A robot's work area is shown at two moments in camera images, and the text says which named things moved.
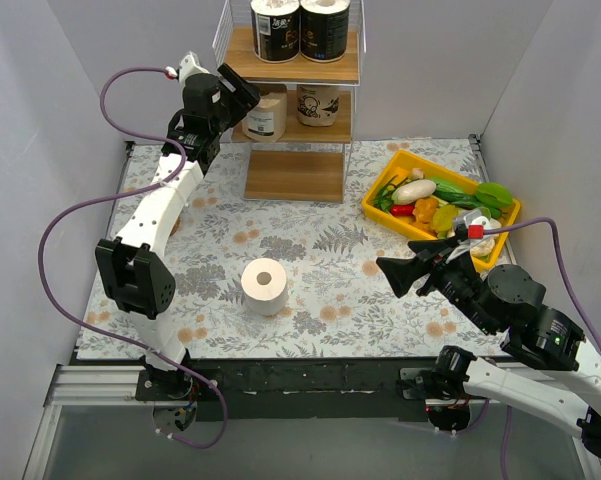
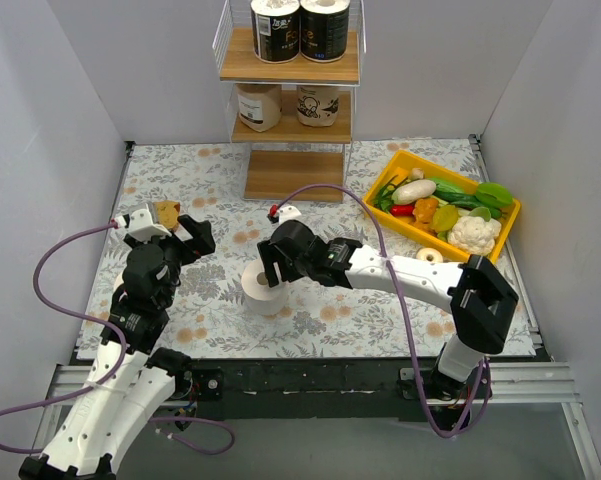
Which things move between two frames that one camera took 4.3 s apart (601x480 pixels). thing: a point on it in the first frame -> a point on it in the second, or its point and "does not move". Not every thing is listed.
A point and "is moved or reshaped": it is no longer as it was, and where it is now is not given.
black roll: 276,30 does not move
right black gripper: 431,270 -> 273,262
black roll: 324,29 does not move
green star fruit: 494,194 does not move
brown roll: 317,104 does not move
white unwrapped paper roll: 265,286 does not move
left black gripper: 235,93 -> 181,239
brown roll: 266,123 is moved or reshaped
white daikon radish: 413,190 does not move
